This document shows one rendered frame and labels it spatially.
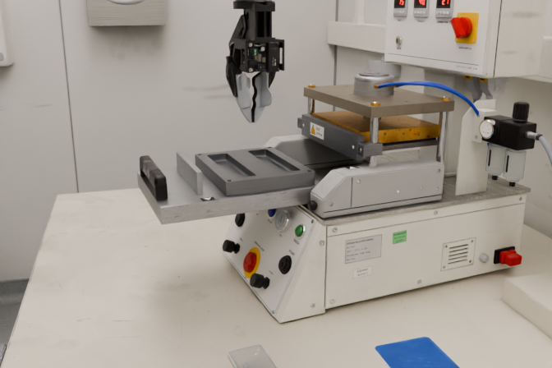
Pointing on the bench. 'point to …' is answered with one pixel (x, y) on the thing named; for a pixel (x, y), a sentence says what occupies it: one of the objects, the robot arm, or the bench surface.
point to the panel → (270, 250)
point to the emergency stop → (250, 262)
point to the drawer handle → (148, 167)
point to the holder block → (253, 171)
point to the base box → (402, 253)
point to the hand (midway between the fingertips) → (250, 114)
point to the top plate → (384, 96)
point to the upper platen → (387, 129)
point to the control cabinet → (466, 37)
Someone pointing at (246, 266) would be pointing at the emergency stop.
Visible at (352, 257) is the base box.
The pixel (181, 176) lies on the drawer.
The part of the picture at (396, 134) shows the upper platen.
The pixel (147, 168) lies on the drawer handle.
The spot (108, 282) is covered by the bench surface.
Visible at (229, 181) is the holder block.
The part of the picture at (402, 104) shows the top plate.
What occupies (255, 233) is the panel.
